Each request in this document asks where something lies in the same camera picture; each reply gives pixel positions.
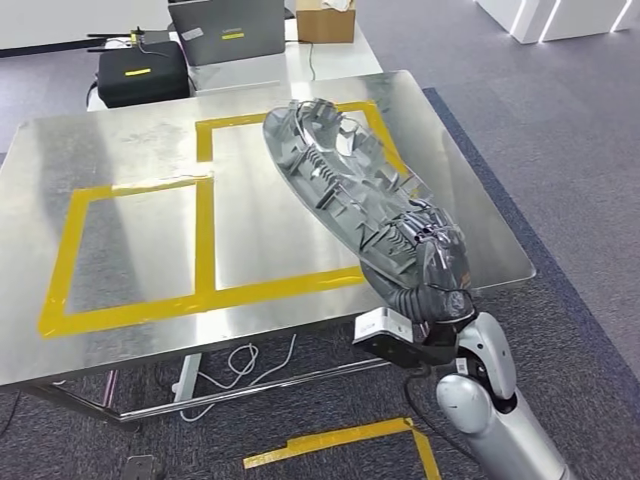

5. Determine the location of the cardboard box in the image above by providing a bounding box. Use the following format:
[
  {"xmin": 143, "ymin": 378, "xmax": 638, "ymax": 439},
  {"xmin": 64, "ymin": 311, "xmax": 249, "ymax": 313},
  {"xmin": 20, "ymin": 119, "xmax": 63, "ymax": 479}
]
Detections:
[{"xmin": 296, "ymin": 0, "xmax": 357, "ymax": 45}]

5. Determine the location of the grey laptop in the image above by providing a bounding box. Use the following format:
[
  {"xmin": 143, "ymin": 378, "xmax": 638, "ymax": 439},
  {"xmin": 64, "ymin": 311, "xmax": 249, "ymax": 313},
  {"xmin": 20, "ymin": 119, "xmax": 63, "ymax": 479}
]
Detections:
[{"xmin": 167, "ymin": 0, "xmax": 286, "ymax": 66}]

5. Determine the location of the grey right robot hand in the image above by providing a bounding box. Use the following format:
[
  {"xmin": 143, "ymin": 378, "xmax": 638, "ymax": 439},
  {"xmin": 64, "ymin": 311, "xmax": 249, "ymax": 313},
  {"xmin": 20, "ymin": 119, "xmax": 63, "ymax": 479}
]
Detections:
[{"xmin": 359, "ymin": 198, "xmax": 476, "ymax": 327}]

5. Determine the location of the black carrying case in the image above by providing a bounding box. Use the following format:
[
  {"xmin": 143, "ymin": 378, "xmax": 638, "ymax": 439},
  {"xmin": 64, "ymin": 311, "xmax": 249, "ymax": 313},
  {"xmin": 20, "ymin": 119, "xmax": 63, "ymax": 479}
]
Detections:
[{"xmin": 96, "ymin": 39, "xmax": 191, "ymax": 109}]

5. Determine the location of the yellow workbench tape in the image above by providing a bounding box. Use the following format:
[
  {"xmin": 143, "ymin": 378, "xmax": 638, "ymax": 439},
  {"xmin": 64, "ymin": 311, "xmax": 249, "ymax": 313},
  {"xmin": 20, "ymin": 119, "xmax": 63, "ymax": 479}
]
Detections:
[{"xmin": 37, "ymin": 99, "xmax": 411, "ymax": 340}]

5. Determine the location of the yellow floor tape square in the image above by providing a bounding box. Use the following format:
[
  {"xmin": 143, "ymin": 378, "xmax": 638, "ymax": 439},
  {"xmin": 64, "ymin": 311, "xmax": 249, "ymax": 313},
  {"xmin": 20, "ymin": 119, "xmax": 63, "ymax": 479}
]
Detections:
[{"xmin": 243, "ymin": 417, "xmax": 442, "ymax": 480}]

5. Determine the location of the steel workbench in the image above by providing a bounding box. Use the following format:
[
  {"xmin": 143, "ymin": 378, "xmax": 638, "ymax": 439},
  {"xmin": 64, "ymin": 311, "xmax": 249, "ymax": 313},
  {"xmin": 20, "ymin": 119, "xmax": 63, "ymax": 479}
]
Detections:
[{"xmin": 0, "ymin": 69, "xmax": 537, "ymax": 425}]

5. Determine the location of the white power strip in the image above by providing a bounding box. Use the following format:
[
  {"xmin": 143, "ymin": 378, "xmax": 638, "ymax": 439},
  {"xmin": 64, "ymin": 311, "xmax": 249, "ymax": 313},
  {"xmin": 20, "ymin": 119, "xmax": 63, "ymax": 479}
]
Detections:
[{"xmin": 172, "ymin": 354, "xmax": 202, "ymax": 404}]

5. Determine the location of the black camera cable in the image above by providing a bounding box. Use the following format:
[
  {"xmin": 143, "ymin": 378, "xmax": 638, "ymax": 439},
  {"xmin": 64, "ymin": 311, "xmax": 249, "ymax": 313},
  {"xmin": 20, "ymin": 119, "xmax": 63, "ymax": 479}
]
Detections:
[{"xmin": 402, "ymin": 367, "xmax": 481, "ymax": 465}]

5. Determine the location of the white loose cable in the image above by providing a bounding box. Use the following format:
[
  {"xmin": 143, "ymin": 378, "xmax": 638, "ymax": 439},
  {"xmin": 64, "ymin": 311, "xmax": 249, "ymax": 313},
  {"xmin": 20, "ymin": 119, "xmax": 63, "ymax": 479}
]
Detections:
[{"xmin": 180, "ymin": 333, "xmax": 298, "ymax": 424}]

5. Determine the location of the white table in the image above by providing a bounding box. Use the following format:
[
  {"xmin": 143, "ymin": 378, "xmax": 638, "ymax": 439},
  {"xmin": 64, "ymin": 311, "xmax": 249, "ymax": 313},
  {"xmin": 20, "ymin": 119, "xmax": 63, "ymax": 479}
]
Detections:
[{"xmin": 87, "ymin": 16, "xmax": 383, "ymax": 113}]

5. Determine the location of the white lit display block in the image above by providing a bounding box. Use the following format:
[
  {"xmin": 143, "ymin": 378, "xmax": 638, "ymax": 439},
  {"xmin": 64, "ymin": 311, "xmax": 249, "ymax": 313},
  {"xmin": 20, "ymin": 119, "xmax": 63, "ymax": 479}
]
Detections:
[
  {"xmin": 475, "ymin": 0, "xmax": 540, "ymax": 45},
  {"xmin": 540, "ymin": 0, "xmax": 640, "ymax": 44}
]

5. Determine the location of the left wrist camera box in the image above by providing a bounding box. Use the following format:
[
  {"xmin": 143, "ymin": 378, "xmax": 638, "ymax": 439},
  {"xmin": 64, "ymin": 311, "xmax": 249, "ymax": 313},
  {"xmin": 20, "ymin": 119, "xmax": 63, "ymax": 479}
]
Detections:
[{"xmin": 122, "ymin": 455, "xmax": 166, "ymax": 480}]

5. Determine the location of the grey plastic wheel hubcap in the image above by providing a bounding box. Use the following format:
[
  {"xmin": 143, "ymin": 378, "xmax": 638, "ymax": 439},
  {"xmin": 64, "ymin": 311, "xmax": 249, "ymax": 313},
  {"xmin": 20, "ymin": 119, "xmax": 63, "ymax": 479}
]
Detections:
[{"xmin": 262, "ymin": 97, "xmax": 463, "ymax": 289}]

